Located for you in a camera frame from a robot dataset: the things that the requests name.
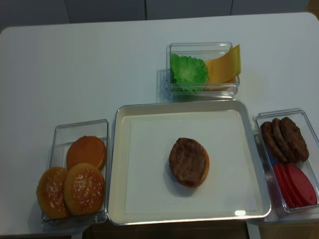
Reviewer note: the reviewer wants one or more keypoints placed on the brown meat patty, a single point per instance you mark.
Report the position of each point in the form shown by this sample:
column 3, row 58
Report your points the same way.
column 188, row 161

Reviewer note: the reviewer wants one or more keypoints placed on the green lettuce leaf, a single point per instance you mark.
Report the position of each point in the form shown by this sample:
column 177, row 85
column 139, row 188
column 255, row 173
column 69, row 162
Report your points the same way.
column 188, row 74

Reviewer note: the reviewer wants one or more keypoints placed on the clear lettuce cheese container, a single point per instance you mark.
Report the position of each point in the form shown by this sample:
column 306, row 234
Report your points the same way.
column 205, row 51

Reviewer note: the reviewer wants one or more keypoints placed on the silver metal baking tray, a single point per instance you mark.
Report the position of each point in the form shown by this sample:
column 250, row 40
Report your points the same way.
column 188, row 162

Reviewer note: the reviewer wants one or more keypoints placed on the flat yellow cheese slice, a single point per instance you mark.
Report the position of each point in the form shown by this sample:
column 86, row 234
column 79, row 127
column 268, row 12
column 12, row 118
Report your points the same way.
column 216, row 86

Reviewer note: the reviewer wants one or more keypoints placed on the bottom bun on tray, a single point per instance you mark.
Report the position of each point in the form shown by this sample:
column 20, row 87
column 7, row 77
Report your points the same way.
column 205, row 171

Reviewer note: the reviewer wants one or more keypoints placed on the white paper tray liner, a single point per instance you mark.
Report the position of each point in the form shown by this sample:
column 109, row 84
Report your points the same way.
column 151, row 188

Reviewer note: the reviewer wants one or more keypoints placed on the plain bun bottom in container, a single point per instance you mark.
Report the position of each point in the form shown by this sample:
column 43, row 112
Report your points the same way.
column 87, row 149

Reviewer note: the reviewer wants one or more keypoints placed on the upright yellow cheese slice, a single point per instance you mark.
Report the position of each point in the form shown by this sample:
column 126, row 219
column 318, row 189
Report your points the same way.
column 225, row 68

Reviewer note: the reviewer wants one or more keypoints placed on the right sesame bun top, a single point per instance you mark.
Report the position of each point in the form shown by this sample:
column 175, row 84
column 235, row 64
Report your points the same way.
column 84, row 189

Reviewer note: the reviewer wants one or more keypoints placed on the sesame bun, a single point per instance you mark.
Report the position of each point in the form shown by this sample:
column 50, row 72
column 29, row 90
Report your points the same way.
column 84, row 189
column 49, row 193

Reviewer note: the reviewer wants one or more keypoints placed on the leftmost brown patty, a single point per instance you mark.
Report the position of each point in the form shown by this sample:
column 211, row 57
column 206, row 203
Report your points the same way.
column 268, row 138

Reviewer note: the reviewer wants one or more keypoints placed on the clear bun container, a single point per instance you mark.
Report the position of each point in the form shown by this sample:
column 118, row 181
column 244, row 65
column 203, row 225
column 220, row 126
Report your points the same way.
column 64, row 136

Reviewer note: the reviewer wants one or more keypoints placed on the middle red tomato slice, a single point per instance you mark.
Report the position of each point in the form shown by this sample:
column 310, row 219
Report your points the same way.
column 290, row 196

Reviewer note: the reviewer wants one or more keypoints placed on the red tomato slice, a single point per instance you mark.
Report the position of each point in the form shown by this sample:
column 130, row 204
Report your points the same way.
column 302, row 190
column 290, row 196
column 284, row 193

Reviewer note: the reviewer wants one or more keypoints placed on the left sesame bun top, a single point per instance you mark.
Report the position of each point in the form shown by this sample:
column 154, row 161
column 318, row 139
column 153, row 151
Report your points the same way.
column 49, row 193

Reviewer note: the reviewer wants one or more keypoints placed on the clear patty tomato container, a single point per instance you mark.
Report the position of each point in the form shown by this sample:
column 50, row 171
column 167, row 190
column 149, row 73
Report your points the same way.
column 310, row 167

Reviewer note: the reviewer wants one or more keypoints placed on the back red tomato slice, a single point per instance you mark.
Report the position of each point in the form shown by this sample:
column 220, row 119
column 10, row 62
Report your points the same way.
column 284, row 193

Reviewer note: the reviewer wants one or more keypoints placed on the front red tomato slice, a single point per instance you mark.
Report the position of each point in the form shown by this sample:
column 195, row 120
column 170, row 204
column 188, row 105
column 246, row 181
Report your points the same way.
column 302, row 190

